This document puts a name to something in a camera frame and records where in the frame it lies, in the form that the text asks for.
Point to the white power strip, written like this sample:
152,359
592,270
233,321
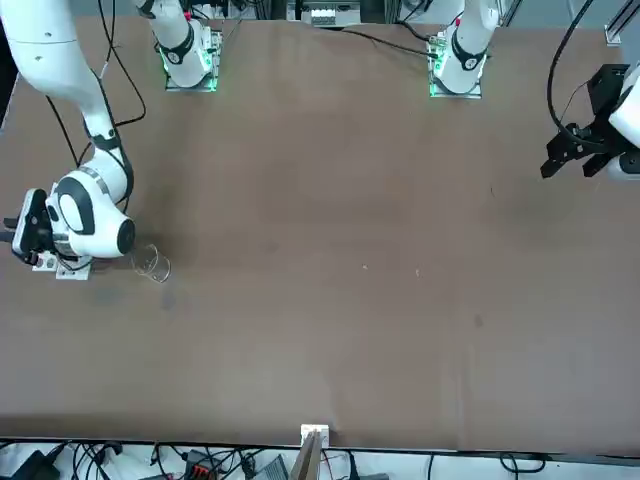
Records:
322,16

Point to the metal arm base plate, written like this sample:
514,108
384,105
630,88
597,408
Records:
212,50
475,90

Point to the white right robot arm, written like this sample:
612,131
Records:
100,215

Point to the aluminium frame rail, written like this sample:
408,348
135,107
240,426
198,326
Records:
615,27

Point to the clear glass beaker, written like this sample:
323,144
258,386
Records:
152,265

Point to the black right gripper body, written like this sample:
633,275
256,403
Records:
36,227

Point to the aluminium frame post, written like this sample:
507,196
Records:
311,450

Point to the aluminium frame strut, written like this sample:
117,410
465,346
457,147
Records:
511,11

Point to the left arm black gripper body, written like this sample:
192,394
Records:
605,95

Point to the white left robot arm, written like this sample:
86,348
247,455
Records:
467,50

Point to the black red usb hub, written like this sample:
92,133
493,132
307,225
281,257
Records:
199,465

